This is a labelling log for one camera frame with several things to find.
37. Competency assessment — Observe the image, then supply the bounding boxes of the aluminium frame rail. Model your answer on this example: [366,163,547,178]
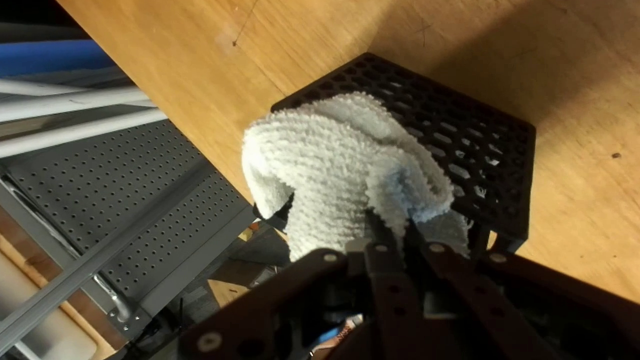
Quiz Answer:
[0,198,256,352]

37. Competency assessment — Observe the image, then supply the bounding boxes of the grey perforated metal panel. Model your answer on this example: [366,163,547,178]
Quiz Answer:
[0,123,261,339]

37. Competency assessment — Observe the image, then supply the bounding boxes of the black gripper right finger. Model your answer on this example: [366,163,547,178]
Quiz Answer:
[388,215,640,360]

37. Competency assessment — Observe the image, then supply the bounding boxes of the white terry towel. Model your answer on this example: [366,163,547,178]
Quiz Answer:
[240,90,472,265]

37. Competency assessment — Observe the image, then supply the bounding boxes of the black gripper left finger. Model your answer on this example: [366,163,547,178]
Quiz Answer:
[179,210,429,360]

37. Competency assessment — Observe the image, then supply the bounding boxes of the black perforated box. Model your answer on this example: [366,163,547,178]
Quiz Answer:
[268,50,541,256]

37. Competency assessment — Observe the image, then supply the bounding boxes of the white pipe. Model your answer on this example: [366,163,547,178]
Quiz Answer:
[0,78,157,126]

